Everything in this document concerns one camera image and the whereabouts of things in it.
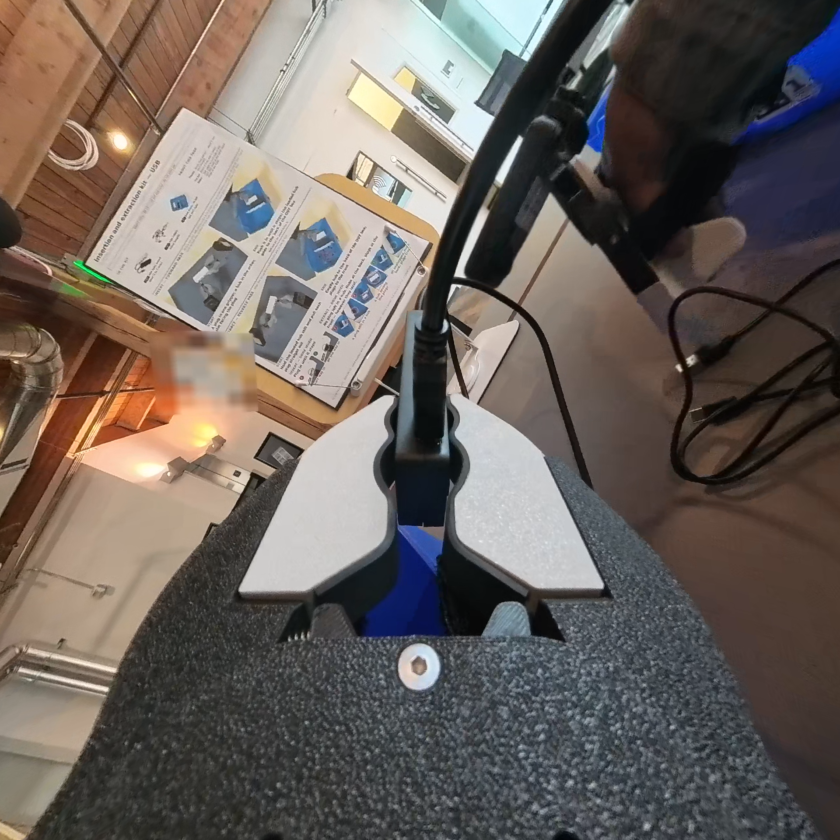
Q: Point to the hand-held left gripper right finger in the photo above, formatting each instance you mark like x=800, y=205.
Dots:
x=525, y=519

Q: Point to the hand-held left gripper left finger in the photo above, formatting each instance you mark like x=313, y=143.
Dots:
x=322, y=519

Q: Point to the black usb hub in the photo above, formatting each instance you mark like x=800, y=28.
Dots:
x=512, y=197

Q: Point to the person's right hand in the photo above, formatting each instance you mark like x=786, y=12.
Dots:
x=670, y=171

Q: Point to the white document stand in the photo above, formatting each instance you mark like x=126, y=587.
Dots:
x=486, y=355

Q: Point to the instruction sheet on stand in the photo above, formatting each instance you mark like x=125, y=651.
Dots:
x=394, y=197

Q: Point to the vertical metal pipe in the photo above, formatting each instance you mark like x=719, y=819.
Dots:
x=53, y=667

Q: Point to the green exit sign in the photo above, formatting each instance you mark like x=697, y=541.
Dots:
x=92, y=269

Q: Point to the ceiling spot lamp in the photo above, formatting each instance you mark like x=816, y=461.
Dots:
x=120, y=141

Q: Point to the black dome fixture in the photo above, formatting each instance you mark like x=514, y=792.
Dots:
x=8, y=223

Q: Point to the metal ventilation duct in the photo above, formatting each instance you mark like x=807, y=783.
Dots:
x=26, y=381

